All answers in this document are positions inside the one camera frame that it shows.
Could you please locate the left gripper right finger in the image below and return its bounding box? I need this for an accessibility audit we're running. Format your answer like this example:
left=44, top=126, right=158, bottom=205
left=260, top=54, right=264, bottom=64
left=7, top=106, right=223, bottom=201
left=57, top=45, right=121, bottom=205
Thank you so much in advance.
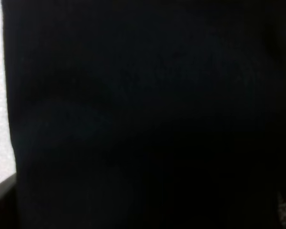
left=275, top=190, right=286, bottom=229

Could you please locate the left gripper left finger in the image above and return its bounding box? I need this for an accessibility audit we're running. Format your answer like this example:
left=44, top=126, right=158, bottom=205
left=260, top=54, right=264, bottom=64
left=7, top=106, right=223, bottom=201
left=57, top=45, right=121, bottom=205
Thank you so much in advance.
left=0, top=174, right=18, bottom=229

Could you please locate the black short sleeve t-shirt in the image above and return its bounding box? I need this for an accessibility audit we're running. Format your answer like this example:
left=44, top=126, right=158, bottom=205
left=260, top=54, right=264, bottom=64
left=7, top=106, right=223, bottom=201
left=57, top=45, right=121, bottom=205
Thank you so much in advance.
left=2, top=0, right=286, bottom=229

